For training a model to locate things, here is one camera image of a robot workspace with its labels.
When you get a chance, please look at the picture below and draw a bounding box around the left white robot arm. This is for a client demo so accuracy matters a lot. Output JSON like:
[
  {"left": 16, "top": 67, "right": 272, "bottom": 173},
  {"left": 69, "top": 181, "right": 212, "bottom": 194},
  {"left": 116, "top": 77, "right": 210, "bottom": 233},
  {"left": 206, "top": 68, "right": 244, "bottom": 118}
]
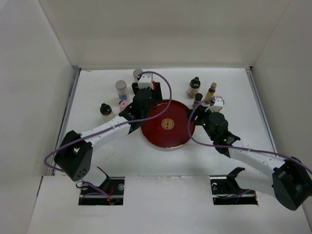
[{"left": 54, "top": 81, "right": 162, "bottom": 195}]

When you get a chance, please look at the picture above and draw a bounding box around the black cap brown spice bottle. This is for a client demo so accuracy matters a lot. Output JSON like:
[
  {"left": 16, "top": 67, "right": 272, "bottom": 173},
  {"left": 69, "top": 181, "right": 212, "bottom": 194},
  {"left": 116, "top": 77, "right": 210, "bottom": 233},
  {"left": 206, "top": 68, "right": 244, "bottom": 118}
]
[{"left": 187, "top": 77, "right": 201, "bottom": 98}]

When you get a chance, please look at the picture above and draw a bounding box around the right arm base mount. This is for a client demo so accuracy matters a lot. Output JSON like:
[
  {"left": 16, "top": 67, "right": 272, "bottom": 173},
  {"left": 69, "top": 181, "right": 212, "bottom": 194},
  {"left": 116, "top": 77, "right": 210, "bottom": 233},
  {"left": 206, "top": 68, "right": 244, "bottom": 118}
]
[{"left": 210, "top": 167, "right": 258, "bottom": 205}]

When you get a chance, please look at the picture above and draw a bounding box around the purple cable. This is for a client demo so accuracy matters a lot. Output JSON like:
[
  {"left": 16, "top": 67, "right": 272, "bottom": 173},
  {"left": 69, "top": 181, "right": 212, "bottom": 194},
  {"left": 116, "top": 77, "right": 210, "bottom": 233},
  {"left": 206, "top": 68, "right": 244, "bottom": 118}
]
[
  {"left": 187, "top": 97, "right": 312, "bottom": 176},
  {"left": 43, "top": 71, "right": 173, "bottom": 205}
]

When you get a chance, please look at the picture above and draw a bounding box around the round red tray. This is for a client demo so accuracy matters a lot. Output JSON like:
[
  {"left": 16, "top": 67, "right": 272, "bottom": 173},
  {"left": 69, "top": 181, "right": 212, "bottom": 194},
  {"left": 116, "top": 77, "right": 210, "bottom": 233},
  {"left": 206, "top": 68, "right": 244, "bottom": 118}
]
[{"left": 141, "top": 100, "right": 195, "bottom": 148}]

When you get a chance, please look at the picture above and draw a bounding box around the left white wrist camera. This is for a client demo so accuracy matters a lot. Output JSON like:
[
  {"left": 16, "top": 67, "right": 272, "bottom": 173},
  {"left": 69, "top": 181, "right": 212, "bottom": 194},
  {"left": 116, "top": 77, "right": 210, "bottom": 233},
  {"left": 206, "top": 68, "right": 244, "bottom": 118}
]
[{"left": 137, "top": 73, "right": 154, "bottom": 90}]

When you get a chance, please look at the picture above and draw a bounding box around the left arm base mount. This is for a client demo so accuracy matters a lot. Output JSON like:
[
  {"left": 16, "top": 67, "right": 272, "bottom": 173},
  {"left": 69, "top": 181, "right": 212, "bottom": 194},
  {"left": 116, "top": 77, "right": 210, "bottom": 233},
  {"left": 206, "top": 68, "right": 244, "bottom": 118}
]
[{"left": 76, "top": 167, "right": 125, "bottom": 206}]

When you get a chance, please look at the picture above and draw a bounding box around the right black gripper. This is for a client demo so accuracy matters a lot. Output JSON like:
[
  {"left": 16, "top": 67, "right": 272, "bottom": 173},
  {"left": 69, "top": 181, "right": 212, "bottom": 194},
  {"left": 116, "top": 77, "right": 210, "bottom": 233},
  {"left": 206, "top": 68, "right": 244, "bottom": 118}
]
[{"left": 186, "top": 104, "right": 217, "bottom": 141}]

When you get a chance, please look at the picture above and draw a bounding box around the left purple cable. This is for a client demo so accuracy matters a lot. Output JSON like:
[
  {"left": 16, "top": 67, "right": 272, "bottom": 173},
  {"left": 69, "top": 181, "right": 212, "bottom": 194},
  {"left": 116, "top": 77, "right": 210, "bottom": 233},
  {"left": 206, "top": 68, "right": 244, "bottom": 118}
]
[{"left": 43, "top": 71, "right": 173, "bottom": 205}]

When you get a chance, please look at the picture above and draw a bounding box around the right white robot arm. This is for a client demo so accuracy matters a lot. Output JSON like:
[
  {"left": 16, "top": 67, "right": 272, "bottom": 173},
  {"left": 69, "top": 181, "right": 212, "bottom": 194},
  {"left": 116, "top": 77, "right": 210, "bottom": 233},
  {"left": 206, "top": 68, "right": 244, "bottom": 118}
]
[{"left": 187, "top": 105, "right": 312, "bottom": 211}]

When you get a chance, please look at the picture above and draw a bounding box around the black cap white powder bottle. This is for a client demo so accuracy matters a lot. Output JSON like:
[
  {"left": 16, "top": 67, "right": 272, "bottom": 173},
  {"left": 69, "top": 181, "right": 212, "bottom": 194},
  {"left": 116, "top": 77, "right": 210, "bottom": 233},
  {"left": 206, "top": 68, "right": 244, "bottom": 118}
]
[{"left": 100, "top": 103, "right": 115, "bottom": 123}]

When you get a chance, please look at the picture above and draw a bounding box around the small black lid spice jar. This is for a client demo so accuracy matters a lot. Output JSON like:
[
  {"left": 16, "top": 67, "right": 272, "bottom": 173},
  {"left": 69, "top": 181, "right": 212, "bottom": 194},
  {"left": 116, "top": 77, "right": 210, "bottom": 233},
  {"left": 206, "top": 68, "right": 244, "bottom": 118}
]
[{"left": 192, "top": 93, "right": 203, "bottom": 108}]

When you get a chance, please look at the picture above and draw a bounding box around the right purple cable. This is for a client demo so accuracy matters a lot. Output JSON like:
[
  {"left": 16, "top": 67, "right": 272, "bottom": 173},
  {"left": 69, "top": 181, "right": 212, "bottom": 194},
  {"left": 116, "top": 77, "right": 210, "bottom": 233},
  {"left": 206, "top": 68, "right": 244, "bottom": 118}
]
[{"left": 187, "top": 97, "right": 312, "bottom": 176}]

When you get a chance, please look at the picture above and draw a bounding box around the silver lid blue label jar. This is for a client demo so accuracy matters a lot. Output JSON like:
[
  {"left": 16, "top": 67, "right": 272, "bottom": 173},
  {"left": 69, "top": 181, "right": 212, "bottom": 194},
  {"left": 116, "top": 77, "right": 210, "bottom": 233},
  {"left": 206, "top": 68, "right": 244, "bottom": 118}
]
[{"left": 133, "top": 69, "right": 143, "bottom": 80}]

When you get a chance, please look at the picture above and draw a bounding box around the tall yellow label bottle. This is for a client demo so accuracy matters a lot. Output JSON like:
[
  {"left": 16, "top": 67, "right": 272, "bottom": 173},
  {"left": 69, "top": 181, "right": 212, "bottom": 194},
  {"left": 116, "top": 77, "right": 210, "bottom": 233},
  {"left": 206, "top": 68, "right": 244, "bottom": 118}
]
[{"left": 205, "top": 82, "right": 217, "bottom": 104}]

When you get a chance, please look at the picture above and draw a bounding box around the silver lid spice jar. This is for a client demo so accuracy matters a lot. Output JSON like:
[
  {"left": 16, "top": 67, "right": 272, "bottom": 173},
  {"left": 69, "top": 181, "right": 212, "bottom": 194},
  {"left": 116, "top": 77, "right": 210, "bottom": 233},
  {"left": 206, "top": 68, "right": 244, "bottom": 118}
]
[{"left": 115, "top": 80, "right": 128, "bottom": 100}]

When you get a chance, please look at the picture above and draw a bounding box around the pink lid spice bottle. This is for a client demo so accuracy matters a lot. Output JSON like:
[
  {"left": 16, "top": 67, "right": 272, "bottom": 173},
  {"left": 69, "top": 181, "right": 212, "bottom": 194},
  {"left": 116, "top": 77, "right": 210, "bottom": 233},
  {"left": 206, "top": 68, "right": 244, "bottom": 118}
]
[{"left": 119, "top": 100, "right": 129, "bottom": 112}]

